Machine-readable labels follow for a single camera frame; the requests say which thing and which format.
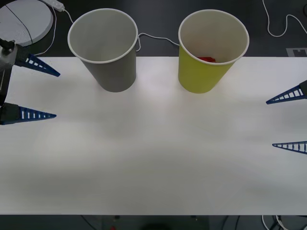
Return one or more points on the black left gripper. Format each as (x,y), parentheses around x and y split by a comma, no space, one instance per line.
(4,86)

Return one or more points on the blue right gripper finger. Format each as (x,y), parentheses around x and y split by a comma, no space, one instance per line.
(291,94)
(296,146)

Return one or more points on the red drink can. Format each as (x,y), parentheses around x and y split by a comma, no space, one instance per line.
(206,59)

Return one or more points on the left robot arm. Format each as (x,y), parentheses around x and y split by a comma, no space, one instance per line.
(6,56)

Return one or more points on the grey floor marker plate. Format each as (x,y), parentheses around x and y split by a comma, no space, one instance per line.
(297,52)

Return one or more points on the white round foam disc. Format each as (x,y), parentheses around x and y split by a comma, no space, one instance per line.
(28,19)

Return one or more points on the grey plastic bin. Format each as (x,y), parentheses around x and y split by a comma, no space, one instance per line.
(112,72)

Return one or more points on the white power strip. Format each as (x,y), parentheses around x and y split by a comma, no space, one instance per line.
(56,4)

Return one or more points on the yellow-green plastic bin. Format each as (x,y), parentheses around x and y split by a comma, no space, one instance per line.
(199,76)

